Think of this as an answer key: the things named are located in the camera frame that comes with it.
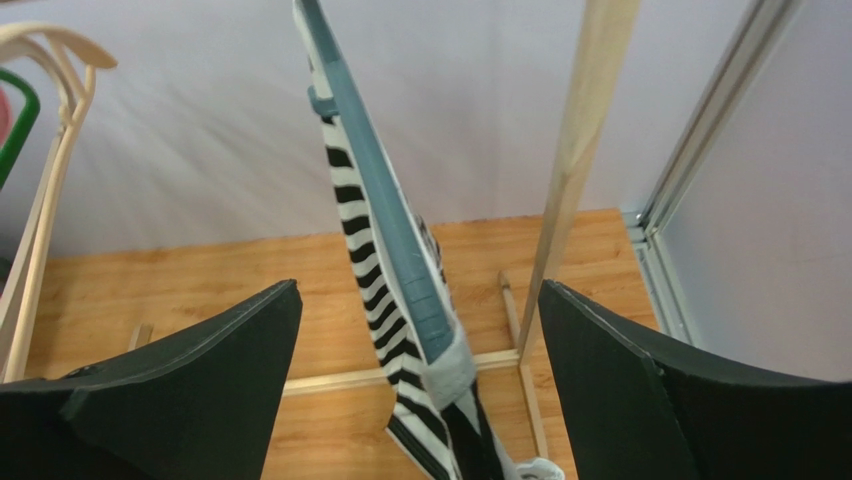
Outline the green plastic hanger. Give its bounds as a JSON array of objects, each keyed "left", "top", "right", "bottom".
[{"left": 1, "top": 68, "right": 41, "bottom": 187}]

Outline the light wooden hanger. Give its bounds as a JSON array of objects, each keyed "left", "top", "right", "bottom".
[{"left": 1, "top": 21, "right": 118, "bottom": 383}]

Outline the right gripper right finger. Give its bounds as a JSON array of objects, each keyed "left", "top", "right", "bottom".
[{"left": 538, "top": 280, "right": 851, "bottom": 479}]

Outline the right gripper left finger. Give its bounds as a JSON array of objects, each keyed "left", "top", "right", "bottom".
[{"left": 1, "top": 279, "right": 303, "bottom": 479}]

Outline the teal plastic hanger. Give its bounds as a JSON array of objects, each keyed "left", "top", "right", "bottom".
[{"left": 293, "top": 1, "right": 454, "bottom": 364}]

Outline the pink plastic hanger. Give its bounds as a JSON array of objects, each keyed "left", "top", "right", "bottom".
[{"left": 0, "top": 89, "right": 14, "bottom": 144}]

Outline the aluminium frame post right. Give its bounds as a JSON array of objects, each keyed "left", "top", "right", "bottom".
[{"left": 622, "top": 1, "right": 801, "bottom": 348}]

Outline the wooden clothes rack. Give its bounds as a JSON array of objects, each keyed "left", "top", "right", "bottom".
[{"left": 126, "top": 0, "right": 644, "bottom": 461}]

